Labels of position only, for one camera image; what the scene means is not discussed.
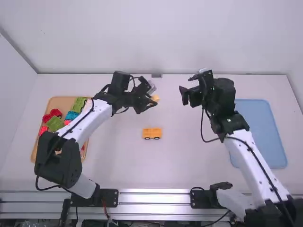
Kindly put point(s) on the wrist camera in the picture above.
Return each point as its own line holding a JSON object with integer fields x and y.
{"x": 152, "y": 87}
{"x": 205, "y": 71}

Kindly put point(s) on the yellow toy brick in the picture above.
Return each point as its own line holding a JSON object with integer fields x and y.
{"x": 156, "y": 97}

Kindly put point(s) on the red toy brick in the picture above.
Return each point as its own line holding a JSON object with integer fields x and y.
{"x": 67, "y": 122}
{"x": 43, "y": 130}

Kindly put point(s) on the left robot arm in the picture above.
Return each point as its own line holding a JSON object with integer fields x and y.
{"x": 78, "y": 127}

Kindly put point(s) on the green toy car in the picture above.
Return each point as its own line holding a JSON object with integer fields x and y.
{"x": 79, "y": 104}

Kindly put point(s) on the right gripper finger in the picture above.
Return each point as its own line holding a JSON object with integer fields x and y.
{"x": 195, "y": 99}
{"x": 184, "y": 95}

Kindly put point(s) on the yellow toy car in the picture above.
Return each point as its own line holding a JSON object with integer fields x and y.
{"x": 152, "y": 132}

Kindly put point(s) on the silver rails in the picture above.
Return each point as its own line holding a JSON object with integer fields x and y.
{"x": 154, "y": 201}

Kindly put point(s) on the blue mat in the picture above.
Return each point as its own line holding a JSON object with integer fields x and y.
{"x": 265, "y": 123}

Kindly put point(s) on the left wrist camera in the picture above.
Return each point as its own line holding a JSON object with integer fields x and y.
{"x": 152, "y": 87}

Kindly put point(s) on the blue toy brick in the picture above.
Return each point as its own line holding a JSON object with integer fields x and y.
{"x": 71, "y": 115}

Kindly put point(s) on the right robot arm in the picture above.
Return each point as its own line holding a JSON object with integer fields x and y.
{"x": 241, "y": 146}

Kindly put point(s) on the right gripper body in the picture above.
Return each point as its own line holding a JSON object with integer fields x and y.
{"x": 207, "y": 92}

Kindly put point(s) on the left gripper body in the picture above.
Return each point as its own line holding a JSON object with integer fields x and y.
{"x": 140, "y": 99}

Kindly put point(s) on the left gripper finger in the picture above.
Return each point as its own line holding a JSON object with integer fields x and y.
{"x": 148, "y": 108}
{"x": 151, "y": 100}

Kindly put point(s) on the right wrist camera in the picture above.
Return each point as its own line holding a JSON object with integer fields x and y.
{"x": 205, "y": 71}

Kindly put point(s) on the tan tray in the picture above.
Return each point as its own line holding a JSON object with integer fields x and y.
{"x": 53, "y": 101}

